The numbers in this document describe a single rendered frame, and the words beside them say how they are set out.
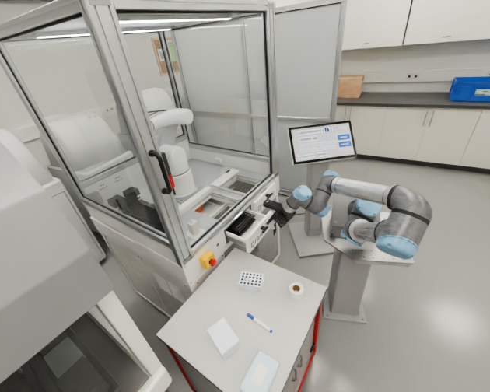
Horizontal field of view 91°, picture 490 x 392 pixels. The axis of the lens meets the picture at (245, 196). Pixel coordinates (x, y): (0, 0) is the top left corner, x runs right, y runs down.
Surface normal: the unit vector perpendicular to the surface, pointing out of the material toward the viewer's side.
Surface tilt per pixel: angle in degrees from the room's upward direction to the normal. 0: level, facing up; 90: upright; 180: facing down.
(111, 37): 90
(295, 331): 0
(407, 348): 0
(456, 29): 90
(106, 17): 90
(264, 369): 0
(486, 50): 90
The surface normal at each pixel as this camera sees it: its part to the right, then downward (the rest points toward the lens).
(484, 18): -0.50, 0.52
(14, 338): 0.83, 0.24
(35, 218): 0.74, -0.07
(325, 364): -0.10, -0.83
